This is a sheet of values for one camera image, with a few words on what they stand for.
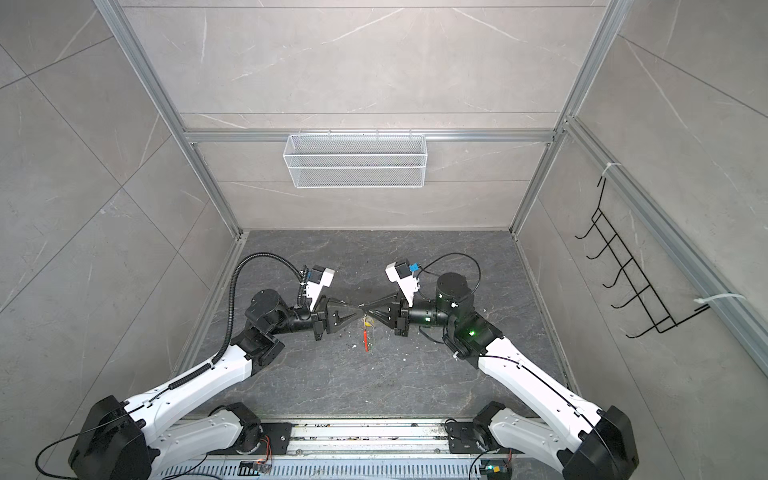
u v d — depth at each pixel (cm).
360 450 73
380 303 61
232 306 55
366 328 66
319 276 59
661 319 59
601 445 38
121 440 39
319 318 58
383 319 61
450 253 52
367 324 66
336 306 62
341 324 62
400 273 57
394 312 59
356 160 101
